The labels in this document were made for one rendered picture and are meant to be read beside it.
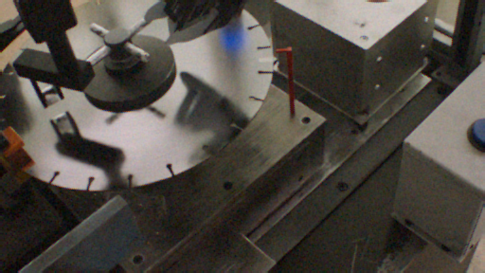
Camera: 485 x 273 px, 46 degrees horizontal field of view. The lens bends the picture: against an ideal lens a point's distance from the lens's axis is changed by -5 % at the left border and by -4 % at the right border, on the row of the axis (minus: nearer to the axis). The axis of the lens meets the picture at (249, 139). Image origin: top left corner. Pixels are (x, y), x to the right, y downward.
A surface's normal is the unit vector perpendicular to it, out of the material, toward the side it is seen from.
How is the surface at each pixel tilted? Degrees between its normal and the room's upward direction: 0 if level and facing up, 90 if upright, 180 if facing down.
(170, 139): 0
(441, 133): 0
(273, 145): 0
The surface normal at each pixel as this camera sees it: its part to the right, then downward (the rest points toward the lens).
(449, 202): -0.71, 0.58
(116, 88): -0.10, -0.57
